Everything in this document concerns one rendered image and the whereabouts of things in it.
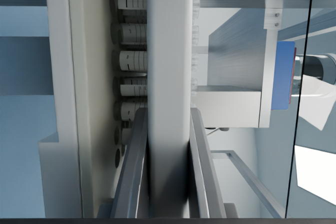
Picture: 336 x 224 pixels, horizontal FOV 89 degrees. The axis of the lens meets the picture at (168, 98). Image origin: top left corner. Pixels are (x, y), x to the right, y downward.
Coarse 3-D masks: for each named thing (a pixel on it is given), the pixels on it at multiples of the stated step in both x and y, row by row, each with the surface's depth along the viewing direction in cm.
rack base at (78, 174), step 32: (64, 0) 7; (96, 0) 9; (64, 32) 7; (96, 32) 9; (64, 64) 7; (96, 64) 9; (64, 96) 8; (96, 96) 9; (64, 128) 8; (96, 128) 9; (64, 160) 8; (96, 160) 9; (64, 192) 8; (96, 192) 9
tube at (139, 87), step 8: (112, 80) 11; (120, 80) 11; (128, 80) 11; (136, 80) 11; (144, 80) 11; (192, 80) 12; (112, 88) 11; (120, 88) 11; (128, 88) 11; (136, 88) 11; (144, 88) 11; (192, 88) 11
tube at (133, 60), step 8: (112, 56) 11; (120, 56) 11; (128, 56) 11; (136, 56) 11; (144, 56) 11; (192, 56) 11; (112, 64) 11; (120, 64) 11; (128, 64) 11; (136, 64) 11; (144, 64) 11; (192, 64) 11
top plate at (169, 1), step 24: (168, 0) 7; (168, 24) 7; (168, 48) 7; (168, 72) 7; (168, 96) 8; (168, 120) 8; (168, 144) 8; (168, 168) 8; (168, 192) 8; (168, 216) 8
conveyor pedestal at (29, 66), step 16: (0, 48) 58; (16, 48) 58; (32, 48) 58; (48, 48) 58; (0, 64) 58; (16, 64) 59; (32, 64) 59; (48, 64) 59; (0, 80) 59; (16, 80) 59; (32, 80) 59; (48, 80) 60
